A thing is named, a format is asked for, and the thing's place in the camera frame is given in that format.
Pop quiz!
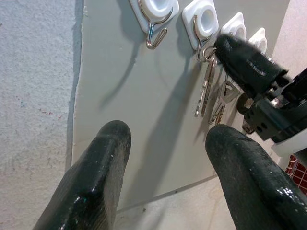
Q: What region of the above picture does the bunch of silver keys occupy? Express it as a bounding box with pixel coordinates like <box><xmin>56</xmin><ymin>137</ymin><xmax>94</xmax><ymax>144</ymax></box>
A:
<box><xmin>193</xmin><ymin>46</ymin><xmax>241</xmax><ymax>125</ymax></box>

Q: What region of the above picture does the white adhesive wire hook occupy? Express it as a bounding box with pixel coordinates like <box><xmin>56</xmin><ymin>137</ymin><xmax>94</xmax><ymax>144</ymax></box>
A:
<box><xmin>128</xmin><ymin>0</ymin><xmax>180</xmax><ymax>50</ymax></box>
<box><xmin>220</xmin><ymin>11</ymin><xmax>248</xmax><ymax>43</ymax></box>
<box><xmin>181</xmin><ymin>0</ymin><xmax>219</xmax><ymax>62</ymax></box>
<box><xmin>248</xmin><ymin>27</ymin><xmax>268</xmax><ymax>55</ymax></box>

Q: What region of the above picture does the grey hook board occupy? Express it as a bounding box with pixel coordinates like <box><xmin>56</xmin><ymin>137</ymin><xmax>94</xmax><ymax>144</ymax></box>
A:
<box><xmin>64</xmin><ymin>0</ymin><xmax>291</xmax><ymax>213</ymax></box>

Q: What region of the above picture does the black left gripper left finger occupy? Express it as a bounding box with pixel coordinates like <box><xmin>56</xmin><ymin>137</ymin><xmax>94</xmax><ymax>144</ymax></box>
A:
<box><xmin>32</xmin><ymin>120</ymin><xmax>132</xmax><ymax>230</ymax></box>

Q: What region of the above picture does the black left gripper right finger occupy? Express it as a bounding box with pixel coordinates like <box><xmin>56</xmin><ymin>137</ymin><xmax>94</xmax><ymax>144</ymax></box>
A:
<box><xmin>205</xmin><ymin>124</ymin><xmax>307</xmax><ymax>230</ymax></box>

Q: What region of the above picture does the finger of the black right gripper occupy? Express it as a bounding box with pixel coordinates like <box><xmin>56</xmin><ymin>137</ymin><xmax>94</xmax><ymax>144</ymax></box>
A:
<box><xmin>213</xmin><ymin>33</ymin><xmax>289</xmax><ymax>94</ymax></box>

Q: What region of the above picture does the red mesh basket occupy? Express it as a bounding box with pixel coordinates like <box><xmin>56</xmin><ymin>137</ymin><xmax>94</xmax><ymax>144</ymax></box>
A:
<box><xmin>285</xmin><ymin>154</ymin><xmax>307</xmax><ymax>190</ymax></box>

